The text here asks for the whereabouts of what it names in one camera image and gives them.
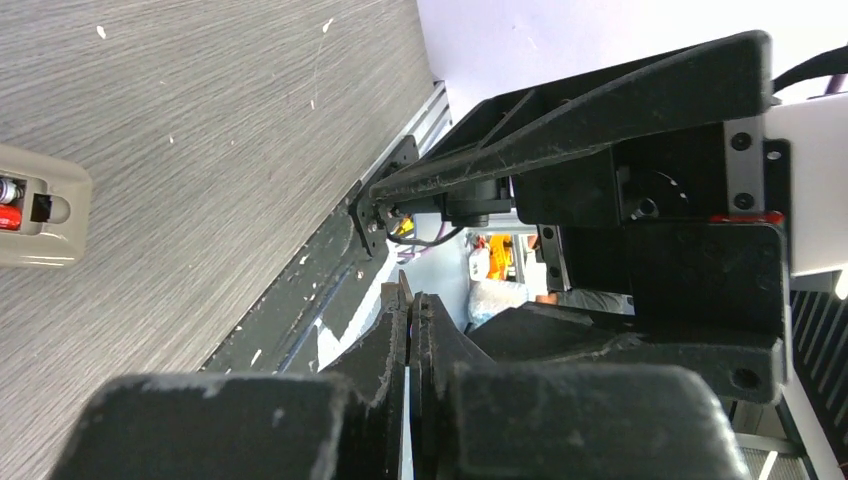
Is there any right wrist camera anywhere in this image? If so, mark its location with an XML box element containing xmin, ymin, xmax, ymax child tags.
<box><xmin>765</xmin><ymin>92</ymin><xmax>847</xmax><ymax>276</ymax></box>

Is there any grey rounded remote control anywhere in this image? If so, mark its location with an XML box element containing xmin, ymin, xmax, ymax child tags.
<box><xmin>1</xmin><ymin>144</ymin><xmax>93</xmax><ymax>268</ymax></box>

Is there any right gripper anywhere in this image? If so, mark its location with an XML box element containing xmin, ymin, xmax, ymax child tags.
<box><xmin>371</xmin><ymin>30</ymin><xmax>791</xmax><ymax>404</ymax></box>

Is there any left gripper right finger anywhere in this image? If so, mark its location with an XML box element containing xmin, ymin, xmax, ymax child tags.
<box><xmin>409</xmin><ymin>293</ymin><xmax>749</xmax><ymax>479</ymax></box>

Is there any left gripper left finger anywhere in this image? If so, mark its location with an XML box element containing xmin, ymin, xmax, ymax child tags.
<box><xmin>51</xmin><ymin>281</ymin><xmax>410</xmax><ymax>479</ymax></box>

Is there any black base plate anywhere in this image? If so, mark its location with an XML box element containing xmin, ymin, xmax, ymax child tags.
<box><xmin>198</xmin><ymin>135</ymin><xmax>425</xmax><ymax>376</ymax></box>

